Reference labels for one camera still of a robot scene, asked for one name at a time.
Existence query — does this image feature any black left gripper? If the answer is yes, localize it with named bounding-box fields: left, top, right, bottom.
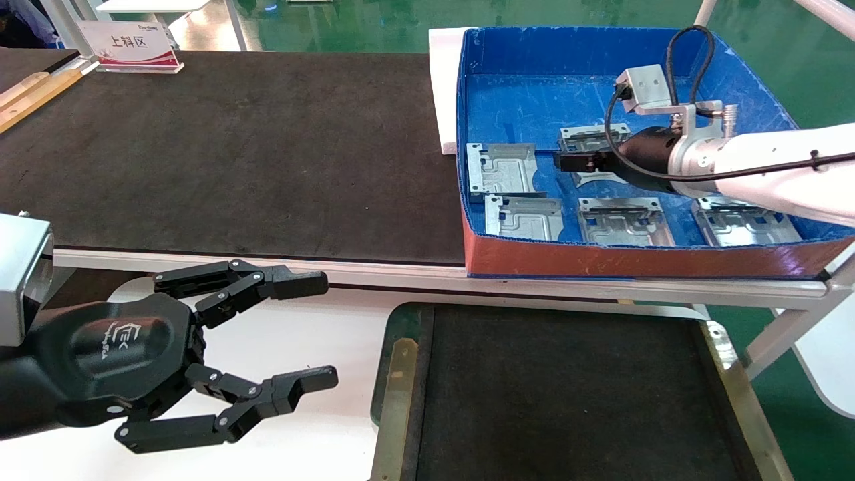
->
left=37, top=259, right=339, bottom=456

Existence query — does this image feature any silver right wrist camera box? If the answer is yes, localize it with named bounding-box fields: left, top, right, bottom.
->
left=615, top=65, right=695, bottom=118

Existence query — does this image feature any aluminium table frame rail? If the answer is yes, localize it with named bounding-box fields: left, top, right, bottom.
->
left=52, top=249, right=855, bottom=311

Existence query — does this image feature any person in blue clothing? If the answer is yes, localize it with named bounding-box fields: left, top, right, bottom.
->
left=0, top=0, right=58, bottom=47

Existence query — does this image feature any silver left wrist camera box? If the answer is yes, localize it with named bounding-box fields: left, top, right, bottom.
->
left=0, top=212, right=55, bottom=348

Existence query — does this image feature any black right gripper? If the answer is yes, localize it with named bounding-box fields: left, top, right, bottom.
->
left=553, top=127, right=680, bottom=195

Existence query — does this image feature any white rounded base panel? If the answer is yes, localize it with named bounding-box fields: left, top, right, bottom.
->
left=775, top=307, right=855, bottom=420

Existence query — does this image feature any black tray container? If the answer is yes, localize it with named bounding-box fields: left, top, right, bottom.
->
left=369, top=302, right=796, bottom=481

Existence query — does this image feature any white slanted tube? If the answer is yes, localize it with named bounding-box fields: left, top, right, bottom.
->
left=792, top=0, right=855, bottom=42

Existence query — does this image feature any acrylic sign with red stripe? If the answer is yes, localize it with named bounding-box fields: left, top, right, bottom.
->
left=77, top=20, right=186, bottom=75

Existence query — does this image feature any white frame post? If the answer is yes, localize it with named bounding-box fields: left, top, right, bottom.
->
left=41, top=0, right=101, bottom=59

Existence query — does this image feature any large black conveyor mat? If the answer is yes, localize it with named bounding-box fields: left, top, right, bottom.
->
left=0, top=48, right=468, bottom=267

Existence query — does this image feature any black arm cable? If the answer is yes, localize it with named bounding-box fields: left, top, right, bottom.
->
left=605, top=25, right=855, bottom=196

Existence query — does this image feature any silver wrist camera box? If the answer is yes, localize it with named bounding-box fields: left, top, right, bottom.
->
left=0, top=212, right=55, bottom=348
left=615, top=65, right=695, bottom=118

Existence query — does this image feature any white background table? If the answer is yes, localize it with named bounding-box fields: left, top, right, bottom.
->
left=96, top=0, right=248, bottom=53

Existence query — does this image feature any blue corrugated plastic box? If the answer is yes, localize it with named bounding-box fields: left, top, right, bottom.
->
left=456, top=27, right=855, bottom=280

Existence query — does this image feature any white table leg strut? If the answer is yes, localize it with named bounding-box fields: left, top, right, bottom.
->
left=741, top=257, right=855, bottom=381

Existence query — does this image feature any stamped sheet metal bracket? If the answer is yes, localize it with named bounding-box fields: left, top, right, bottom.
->
left=693, top=197, right=802, bottom=248
left=466, top=142, right=547, bottom=199
left=558, top=123, right=633, bottom=188
left=484, top=194, right=565, bottom=241
left=577, top=198, right=675, bottom=248

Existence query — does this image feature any wooden edge strip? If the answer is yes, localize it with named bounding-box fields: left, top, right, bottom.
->
left=0, top=69, right=84, bottom=134

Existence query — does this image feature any white foam block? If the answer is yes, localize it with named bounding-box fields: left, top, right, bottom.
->
left=428, top=28, right=476, bottom=156

